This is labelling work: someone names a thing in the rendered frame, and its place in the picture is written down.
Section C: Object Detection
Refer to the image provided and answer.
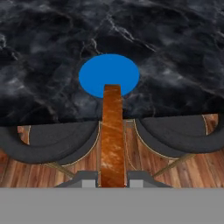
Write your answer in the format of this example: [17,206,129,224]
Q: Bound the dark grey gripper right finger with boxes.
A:
[127,171,172,189]

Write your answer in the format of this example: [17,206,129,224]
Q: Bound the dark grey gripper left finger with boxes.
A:
[55,171,99,189]

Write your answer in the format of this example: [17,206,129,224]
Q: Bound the brown toasted bread slice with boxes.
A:
[98,84,128,188]

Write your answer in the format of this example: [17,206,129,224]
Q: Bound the blue round plate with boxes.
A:
[78,53,140,99]

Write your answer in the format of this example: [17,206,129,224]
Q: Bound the dark grey bar stool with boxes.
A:
[0,120,101,179]
[133,113,224,178]

